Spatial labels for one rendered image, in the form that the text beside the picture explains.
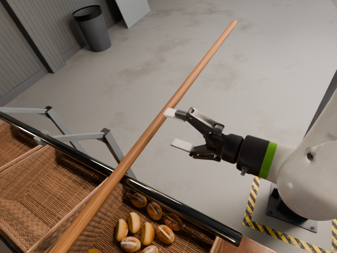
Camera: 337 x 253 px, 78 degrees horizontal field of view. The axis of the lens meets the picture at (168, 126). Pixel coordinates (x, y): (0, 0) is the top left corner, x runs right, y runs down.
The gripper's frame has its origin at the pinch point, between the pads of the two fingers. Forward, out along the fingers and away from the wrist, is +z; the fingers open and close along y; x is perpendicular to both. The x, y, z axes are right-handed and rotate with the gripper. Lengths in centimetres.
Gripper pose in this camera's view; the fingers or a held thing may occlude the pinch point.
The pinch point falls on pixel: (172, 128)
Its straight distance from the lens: 62.3
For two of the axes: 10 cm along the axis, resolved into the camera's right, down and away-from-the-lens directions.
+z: -8.5, -2.8, 4.5
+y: 1.6, 6.7, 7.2
